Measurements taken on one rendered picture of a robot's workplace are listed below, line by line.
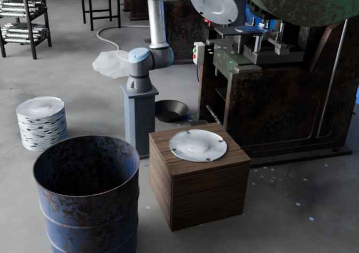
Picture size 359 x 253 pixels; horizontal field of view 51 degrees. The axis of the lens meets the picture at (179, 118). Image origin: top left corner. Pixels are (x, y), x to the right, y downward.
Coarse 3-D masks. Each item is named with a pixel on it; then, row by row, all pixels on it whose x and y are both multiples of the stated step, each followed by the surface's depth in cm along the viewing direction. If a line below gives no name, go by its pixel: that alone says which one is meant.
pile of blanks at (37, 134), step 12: (24, 120) 230; (36, 120) 229; (48, 120) 231; (60, 120) 239; (24, 132) 235; (36, 132) 233; (48, 132) 235; (60, 132) 242; (24, 144) 242; (36, 144) 239; (48, 144) 239
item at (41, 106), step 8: (24, 104) 243; (32, 104) 243; (40, 104) 242; (48, 104) 243; (56, 104) 244; (24, 112) 234; (32, 112) 234; (40, 112) 234; (48, 112) 235; (56, 112) 235
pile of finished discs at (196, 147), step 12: (180, 132) 198; (192, 132) 199; (204, 132) 200; (180, 144) 189; (192, 144) 188; (204, 144) 188; (216, 144) 190; (180, 156) 179; (192, 156) 180; (204, 156) 180; (216, 156) 181
